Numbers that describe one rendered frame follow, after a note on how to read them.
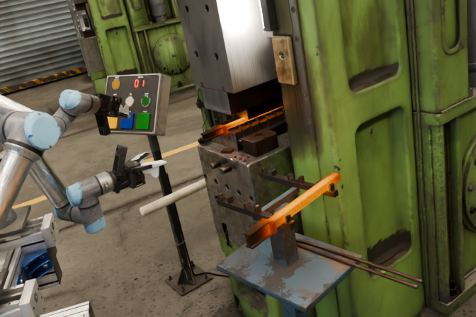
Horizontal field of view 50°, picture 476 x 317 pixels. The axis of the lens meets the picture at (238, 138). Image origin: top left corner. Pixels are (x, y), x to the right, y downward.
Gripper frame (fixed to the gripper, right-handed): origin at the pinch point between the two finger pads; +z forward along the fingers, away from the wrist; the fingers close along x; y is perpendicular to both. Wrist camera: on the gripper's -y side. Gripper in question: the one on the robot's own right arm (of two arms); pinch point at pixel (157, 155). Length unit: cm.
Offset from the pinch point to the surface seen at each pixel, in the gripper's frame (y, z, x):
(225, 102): -12.2, 30.6, 5.4
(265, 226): 5, -1, 66
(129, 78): -19, 19, -59
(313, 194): 6, 20, 63
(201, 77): -20.8, 30.6, -9.6
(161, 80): -17, 27, -42
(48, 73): 81, 149, -786
